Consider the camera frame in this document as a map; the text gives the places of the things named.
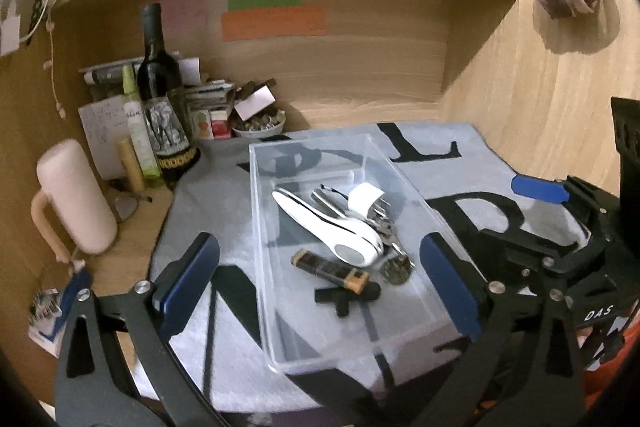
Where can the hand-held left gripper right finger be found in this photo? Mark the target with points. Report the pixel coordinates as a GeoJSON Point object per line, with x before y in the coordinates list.
{"type": "Point", "coordinates": [450, 287]}

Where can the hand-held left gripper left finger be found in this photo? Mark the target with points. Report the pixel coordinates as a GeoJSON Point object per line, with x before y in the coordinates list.
{"type": "Point", "coordinates": [187, 282]}

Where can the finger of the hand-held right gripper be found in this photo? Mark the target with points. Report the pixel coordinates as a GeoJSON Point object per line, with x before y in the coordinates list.
{"type": "Point", "coordinates": [540, 189]}
{"type": "Point", "coordinates": [515, 247]}

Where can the round metal disc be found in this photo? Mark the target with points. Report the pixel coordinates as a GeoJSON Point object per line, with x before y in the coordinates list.
{"type": "Point", "coordinates": [397, 269]}

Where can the silver metal tool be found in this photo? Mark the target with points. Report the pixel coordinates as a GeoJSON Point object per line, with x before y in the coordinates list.
{"type": "Point", "coordinates": [385, 222]}

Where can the black plastic piece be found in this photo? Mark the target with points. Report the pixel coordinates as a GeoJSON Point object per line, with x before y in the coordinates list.
{"type": "Point", "coordinates": [350, 296]}

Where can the clear plastic box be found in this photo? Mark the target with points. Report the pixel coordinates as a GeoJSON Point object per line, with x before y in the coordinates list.
{"type": "Point", "coordinates": [400, 187]}

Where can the black brown corkscrew tool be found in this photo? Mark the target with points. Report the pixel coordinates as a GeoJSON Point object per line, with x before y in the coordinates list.
{"type": "Point", "coordinates": [330, 269]}

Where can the white plastic clip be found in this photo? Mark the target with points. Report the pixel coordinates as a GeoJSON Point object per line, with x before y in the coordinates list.
{"type": "Point", "coordinates": [364, 198]}

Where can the grey mat with black letters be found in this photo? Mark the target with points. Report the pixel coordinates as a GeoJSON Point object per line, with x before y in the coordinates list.
{"type": "Point", "coordinates": [220, 217]}

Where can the small round mirror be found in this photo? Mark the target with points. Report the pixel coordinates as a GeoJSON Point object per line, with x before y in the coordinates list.
{"type": "Point", "coordinates": [127, 207]}

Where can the blue and white booklet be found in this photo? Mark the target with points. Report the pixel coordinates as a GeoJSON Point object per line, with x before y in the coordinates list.
{"type": "Point", "coordinates": [65, 302]}

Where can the beige cylindrical tube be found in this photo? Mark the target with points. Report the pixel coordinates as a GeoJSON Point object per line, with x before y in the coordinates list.
{"type": "Point", "coordinates": [131, 167]}

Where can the orange clothing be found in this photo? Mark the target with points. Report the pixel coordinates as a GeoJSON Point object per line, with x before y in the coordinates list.
{"type": "Point", "coordinates": [615, 392]}

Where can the white handheld massager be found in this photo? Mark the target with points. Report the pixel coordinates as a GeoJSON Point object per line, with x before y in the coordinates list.
{"type": "Point", "coordinates": [325, 227]}

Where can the pale pink mug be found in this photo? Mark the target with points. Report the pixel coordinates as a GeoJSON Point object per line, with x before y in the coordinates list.
{"type": "Point", "coordinates": [75, 197]}

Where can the green spray bottle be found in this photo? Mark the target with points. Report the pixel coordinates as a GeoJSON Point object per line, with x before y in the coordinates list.
{"type": "Point", "coordinates": [137, 132]}

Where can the white box with fruit print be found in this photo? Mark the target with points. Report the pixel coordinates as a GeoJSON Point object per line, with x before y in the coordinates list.
{"type": "Point", "coordinates": [202, 124]}

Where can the small red box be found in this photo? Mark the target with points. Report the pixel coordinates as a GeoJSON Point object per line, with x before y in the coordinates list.
{"type": "Point", "coordinates": [221, 124]}

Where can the white bowl of beads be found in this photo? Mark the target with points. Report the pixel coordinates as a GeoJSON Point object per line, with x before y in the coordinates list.
{"type": "Point", "coordinates": [260, 129]}

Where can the handwritten paper note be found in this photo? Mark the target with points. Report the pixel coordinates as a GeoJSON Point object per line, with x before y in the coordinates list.
{"type": "Point", "coordinates": [102, 127]}

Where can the stack of booklets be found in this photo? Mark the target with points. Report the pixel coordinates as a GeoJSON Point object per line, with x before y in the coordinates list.
{"type": "Point", "coordinates": [210, 94]}

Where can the white card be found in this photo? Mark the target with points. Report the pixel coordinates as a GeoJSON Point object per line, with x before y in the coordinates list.
{"type": "Point", "coordinates": [255, 103]}

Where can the dark brown clip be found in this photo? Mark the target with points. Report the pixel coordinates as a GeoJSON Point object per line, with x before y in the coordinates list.
{"type": "Point", "coordinates": [257, 86]}

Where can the dark wine bottle elephant label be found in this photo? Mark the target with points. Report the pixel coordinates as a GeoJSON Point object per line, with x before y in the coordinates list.
{"type": "Point", "coordinates": [160, 72]}

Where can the white paper sheets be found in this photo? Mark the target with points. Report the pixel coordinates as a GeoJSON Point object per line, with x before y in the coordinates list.
{"type": "Point", "coordinates": [189, 69]}

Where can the rolled newspaper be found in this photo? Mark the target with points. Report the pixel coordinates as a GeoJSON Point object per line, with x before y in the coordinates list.
{"type": "Point", "coordinates": [105, 76]}

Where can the pink sticky note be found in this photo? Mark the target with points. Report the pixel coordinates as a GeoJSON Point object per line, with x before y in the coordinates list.
{"type": "Point", "coordinates": [182, 9]}

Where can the orange sticky note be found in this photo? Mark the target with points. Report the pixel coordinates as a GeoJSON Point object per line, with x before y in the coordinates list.
{"type": "Point", "coordinates": [272, 23]}

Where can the green sticky note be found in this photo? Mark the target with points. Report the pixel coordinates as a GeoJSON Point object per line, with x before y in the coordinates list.
{"type": "Point", "coordinates": [265, 2]}

